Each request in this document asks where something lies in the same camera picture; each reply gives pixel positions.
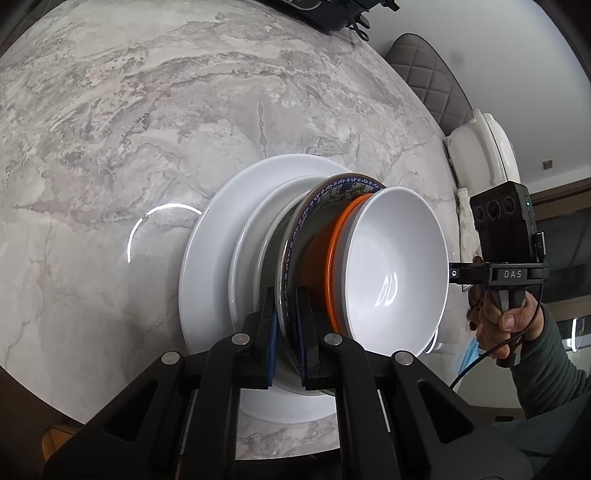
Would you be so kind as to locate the white and purple rice cooker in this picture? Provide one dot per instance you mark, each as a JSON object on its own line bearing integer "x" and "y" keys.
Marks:
{"x": 480, "y": 147}

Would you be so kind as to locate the orange chair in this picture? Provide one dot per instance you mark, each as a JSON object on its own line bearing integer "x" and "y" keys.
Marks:
{"x": 60, "y": 438}

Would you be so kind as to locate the dark glass cabinet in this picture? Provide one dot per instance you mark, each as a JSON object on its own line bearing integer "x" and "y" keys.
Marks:
{"x": 568, "y": 258}

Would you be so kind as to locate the white deep plate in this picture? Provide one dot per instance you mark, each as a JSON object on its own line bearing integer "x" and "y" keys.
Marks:
{"x": 242, "y": 258}

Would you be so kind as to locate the wall switch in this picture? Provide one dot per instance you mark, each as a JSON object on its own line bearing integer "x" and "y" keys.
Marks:
{"x": 548, "y": 165}

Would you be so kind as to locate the orange bowl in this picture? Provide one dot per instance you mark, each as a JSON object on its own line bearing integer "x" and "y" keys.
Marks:
{"x": 334, "y": 258}

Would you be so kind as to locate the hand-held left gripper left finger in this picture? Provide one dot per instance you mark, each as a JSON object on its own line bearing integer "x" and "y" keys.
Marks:
{"x": 272, "y": 341}

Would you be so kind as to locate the person's right hand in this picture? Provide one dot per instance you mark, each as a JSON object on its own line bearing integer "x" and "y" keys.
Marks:
{"x": 503, "y": 327}

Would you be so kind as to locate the blue patterned green bowl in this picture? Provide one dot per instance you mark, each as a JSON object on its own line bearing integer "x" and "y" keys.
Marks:
{"x": 318, "y": 198}

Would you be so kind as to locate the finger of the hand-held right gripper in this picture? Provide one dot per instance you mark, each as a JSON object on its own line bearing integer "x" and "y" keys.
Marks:
{"x": 466, "y": 274}

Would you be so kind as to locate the white bowl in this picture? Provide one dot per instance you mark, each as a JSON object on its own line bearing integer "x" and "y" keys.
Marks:
{"x": 397, "y": 258}

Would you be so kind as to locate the dark blue electric grill pot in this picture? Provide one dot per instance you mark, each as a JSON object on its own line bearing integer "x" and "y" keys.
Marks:
{"x": 323, "y": 11}

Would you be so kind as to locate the grey quilted chair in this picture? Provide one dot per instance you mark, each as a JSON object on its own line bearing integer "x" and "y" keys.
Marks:
{"x": 425, "y": 78}

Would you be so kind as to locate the large white plate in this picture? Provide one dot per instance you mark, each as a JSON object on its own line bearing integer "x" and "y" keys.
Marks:
{"x": 207, "y": 258}

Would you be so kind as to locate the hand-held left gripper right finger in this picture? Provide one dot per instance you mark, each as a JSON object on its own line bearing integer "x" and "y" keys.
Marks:
{"x": 304, "y": 341}

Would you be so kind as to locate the light blue cloth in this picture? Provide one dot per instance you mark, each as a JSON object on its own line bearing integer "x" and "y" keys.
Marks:
{"x": 471, "y": 355}

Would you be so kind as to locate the white cloth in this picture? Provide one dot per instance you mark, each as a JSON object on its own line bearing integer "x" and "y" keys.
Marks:
{"x": 466, "y": 221}

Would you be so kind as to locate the person's right forearm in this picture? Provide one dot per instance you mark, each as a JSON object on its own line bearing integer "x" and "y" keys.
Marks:
{"x": 554, "y": 369}

